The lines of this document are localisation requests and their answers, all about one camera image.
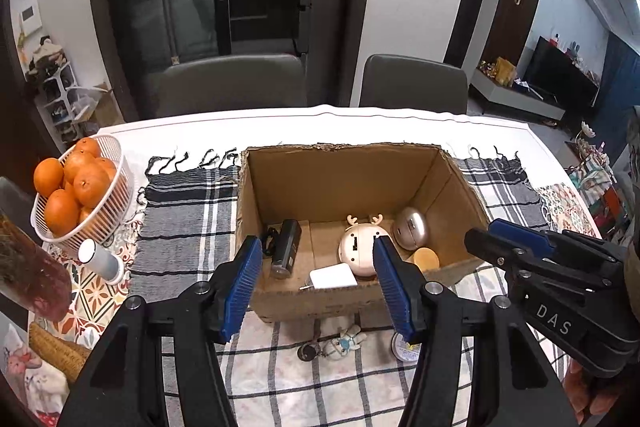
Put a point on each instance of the white shoe rack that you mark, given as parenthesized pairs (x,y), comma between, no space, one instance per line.
(57,104)

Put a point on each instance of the grey plaid tablecloth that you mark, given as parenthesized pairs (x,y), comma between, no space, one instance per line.
(185,222)

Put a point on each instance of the yellow bag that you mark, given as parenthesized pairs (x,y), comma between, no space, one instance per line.
(505,72)

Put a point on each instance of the brown cardboard box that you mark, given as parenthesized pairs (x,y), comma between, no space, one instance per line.
(350,227)

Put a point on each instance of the white wall intercom panel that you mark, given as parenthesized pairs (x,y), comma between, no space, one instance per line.
(30,19)

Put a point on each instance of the black bike light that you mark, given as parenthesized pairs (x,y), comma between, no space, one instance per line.
(286,252)

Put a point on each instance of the small white cylinder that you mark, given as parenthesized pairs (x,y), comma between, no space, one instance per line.
(100,259)

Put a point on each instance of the white plastic basket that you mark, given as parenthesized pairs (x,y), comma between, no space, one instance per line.
(100,212)

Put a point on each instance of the colourful cloth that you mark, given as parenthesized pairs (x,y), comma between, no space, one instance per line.
(597,179)

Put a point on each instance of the person's right hand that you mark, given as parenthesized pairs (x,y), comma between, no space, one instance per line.
(590,394)

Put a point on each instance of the round metal tin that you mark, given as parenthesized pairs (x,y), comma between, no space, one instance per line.
(405,349)

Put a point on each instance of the grey dining chair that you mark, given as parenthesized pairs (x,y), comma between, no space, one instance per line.
(225,84)
(412,84)

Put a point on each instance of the beige deer-shaped toy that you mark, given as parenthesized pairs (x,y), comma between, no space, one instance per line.
(357,252)

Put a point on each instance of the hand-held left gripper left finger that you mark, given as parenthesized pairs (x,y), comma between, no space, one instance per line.
(245,287)

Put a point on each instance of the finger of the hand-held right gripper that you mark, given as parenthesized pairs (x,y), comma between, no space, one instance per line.
(505,252)
(530,234)

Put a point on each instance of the white charger plug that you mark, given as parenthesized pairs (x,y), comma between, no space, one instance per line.
(332,279)

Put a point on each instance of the silver egg-shaped mouse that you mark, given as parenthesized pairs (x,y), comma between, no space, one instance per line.
(410,229)

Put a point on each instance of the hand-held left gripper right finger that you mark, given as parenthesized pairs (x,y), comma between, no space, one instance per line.
(392,287)

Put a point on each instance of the pile of oranges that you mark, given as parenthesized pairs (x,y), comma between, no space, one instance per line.
(75,182)

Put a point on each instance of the floral tissue cover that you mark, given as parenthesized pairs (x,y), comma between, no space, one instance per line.
(25,374)

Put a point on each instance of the round wooden lid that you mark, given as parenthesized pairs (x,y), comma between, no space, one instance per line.
(425,259)

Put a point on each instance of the woven rattan box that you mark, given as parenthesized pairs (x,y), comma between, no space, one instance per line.
(55,352)

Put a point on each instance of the grey television cabinet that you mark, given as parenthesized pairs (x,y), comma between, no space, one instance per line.
(520,97)

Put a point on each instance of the black television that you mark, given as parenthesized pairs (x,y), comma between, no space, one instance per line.
(560,72)

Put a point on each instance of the glass vase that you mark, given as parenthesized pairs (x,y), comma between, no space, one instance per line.
(30,267)

